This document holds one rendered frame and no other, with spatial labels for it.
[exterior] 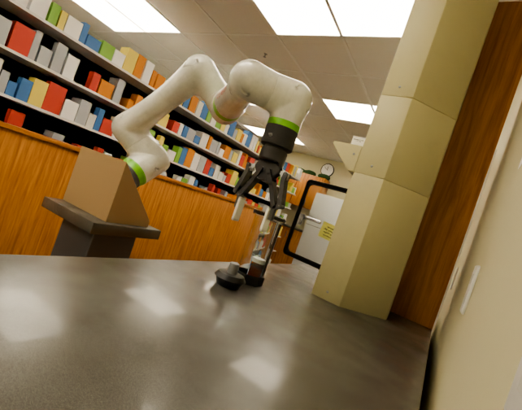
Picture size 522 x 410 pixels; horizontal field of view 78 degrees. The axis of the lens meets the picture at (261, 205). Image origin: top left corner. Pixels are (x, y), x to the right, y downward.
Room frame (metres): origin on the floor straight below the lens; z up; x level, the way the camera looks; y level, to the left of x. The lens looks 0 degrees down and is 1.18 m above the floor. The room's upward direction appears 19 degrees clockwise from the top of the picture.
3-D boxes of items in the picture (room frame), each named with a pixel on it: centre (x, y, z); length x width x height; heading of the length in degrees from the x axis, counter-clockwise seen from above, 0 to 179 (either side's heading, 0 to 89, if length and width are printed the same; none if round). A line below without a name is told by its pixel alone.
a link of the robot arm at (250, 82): (0.99, 0.17, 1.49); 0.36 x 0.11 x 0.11; 16
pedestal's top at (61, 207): (1.30, 0.58, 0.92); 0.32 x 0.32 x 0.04; 62
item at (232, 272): (0.90, 0.01, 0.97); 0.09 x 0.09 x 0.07
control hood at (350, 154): (1.35, -0.31, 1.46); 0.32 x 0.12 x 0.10; 149
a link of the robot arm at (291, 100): (0.90, 0.02, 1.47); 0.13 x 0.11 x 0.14; 106
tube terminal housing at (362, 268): (1.25, -0.47, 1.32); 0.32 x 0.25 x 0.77; 149
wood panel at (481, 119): (1.43, -0.61, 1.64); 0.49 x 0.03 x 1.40; 59
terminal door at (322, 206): (1.55, -0.30, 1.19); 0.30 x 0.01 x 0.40; 52
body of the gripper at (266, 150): (0.90, 0.01, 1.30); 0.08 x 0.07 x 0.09; 59
